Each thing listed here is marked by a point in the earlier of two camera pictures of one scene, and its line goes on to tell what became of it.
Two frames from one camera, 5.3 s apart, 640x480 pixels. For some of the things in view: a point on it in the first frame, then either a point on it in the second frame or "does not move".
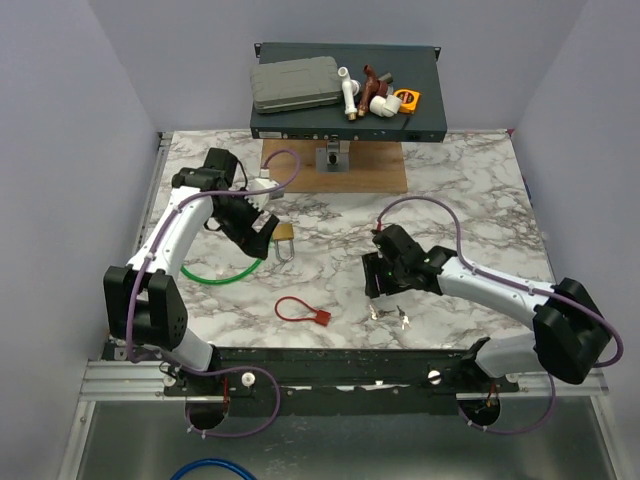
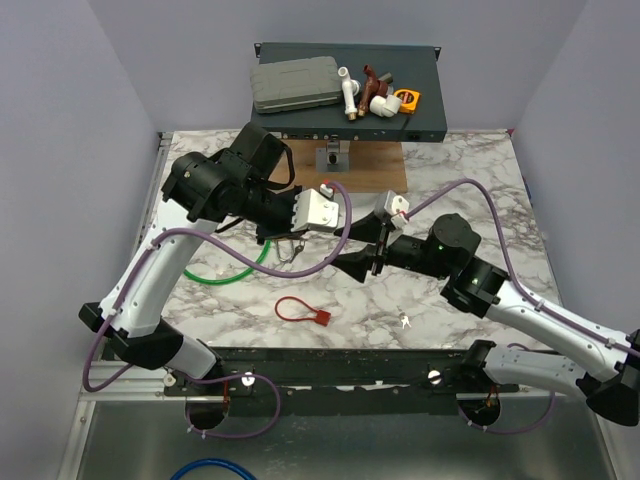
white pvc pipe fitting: x=351 y=88 does not move
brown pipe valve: x=372 y=88 does not move
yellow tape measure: x=410 y=100 does not move
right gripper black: x=373 y=263 → x=371 y=229
